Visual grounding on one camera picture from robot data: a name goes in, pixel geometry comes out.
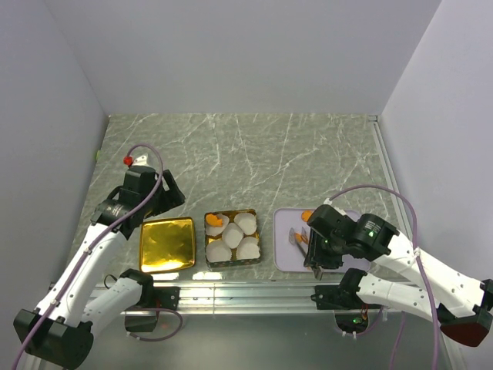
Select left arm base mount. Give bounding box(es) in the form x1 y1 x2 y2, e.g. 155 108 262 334
124 287 183 341

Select lilac plastic tray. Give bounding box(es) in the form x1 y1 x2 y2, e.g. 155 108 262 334
273 208 371 273

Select aluminium rail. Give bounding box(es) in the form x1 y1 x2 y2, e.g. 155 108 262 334
155 280 337 315

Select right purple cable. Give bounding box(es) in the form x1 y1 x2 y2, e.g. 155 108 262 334
327 184 442 370

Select white paper cup centre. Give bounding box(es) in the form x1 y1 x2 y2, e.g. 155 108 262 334
222 223 243 249

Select white paper cup front-left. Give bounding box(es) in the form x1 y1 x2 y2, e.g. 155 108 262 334
206 240 232 263

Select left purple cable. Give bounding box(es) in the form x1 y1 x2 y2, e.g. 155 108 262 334
9 144 186 370

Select gold tin lid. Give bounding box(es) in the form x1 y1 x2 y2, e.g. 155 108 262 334
139 217 196 274

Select white paper cup back-right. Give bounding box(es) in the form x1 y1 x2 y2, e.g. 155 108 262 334
234 212 257 235

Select orange fish cookie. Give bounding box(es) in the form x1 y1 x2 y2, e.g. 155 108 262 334
205 214 224 227

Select metal tongs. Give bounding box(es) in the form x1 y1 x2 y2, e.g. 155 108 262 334
288 228 324 281

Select white paper cup back-left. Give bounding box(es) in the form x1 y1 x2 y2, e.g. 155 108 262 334
205 214 230 237

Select green christmas cookie tin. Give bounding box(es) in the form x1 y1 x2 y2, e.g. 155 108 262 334
204 209 262 269

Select white paper cup front-right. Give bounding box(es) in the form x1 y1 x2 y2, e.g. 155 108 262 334
236 237 260 260

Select purple cable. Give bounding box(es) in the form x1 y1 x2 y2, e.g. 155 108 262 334
9 144 186 370
327 184 442 370

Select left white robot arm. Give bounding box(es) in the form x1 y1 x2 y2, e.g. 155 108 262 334
13 165 185 369

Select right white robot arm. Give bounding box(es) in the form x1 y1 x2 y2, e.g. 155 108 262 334
304 204 492 348

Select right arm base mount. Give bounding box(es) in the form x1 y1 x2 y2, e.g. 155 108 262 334
310 285 370 335

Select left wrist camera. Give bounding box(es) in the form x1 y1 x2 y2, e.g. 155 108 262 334
123 153 151 167

